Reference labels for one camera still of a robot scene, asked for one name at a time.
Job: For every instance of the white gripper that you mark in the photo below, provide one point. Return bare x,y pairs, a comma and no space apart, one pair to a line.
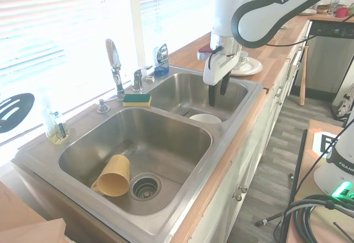
218,70

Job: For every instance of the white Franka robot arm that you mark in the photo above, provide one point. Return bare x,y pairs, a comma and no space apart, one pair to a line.
249,25

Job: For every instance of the white bowl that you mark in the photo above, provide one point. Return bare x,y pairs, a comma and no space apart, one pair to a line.
205,119

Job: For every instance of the red and gray container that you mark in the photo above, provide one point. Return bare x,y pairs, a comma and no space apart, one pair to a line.
203,54

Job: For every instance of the large white dinner plate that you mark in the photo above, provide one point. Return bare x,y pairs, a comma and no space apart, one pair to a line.
250,68

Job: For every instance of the white patterned teacup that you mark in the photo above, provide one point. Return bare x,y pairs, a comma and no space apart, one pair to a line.
243,57

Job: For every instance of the white kitchen cabinet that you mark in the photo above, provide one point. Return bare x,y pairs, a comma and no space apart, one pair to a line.
249,149

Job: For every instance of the blue Dawn dish soap bottle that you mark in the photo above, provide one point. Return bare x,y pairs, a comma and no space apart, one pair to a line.
161,57

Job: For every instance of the stainless steel double sink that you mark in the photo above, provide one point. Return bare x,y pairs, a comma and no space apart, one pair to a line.
171,154

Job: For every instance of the yellow green sponge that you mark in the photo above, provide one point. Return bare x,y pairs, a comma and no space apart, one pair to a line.
137,101

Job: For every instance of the narrow white window blind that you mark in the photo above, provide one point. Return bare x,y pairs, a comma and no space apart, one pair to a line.
179,10

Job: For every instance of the metal cabinet knob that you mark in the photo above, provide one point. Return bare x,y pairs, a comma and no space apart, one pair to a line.
237,197
243,189

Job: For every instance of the black tripod stand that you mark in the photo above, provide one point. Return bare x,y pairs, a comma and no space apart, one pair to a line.
300,154

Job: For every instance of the stainless dishwasher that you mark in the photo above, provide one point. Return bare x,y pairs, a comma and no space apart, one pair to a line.
323,60

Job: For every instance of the chrome sink dispenser cap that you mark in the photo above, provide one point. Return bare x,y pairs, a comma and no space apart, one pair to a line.
103,106

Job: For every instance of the fiducial marker sheet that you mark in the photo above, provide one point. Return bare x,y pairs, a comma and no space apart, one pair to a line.
323,143

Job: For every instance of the small white plate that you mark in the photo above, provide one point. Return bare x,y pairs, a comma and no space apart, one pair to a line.
308,12

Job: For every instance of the sink drain strainer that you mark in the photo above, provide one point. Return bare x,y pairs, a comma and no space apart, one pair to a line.
145,186

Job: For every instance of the white folding stand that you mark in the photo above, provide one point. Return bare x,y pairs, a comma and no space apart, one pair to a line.
344,104

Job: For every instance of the small brown bowl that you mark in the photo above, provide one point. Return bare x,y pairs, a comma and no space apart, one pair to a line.
322,8

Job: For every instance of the clear drinking glass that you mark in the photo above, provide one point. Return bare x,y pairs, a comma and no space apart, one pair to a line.
333,6

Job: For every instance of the red mug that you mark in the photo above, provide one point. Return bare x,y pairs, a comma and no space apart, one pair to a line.
341,12

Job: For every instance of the wooden robot cart top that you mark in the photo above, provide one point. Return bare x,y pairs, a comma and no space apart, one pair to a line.
318,221

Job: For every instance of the clear pump soap bottle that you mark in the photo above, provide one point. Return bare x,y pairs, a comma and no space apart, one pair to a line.
56,129

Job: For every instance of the wide white window blind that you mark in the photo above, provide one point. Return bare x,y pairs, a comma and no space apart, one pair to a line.
55,32

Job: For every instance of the black slotted spatula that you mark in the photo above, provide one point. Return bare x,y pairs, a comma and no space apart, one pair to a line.
15,110

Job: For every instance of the light wooden board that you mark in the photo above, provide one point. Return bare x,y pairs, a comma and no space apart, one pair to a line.
25,221

